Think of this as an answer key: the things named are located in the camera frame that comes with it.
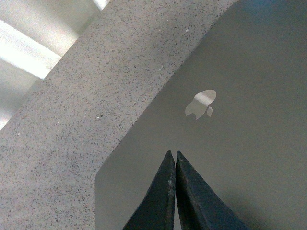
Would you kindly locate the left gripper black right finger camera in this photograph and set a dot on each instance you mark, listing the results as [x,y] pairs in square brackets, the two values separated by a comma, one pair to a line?
[199,207]

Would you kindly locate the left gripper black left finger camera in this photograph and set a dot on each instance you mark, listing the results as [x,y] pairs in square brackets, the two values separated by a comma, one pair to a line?
[157,209]

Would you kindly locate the grey laptop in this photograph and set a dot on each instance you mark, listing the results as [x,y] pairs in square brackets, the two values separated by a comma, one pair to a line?
[237,110]

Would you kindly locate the white curtain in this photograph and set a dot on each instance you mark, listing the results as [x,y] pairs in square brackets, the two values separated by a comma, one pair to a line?
[34,36]

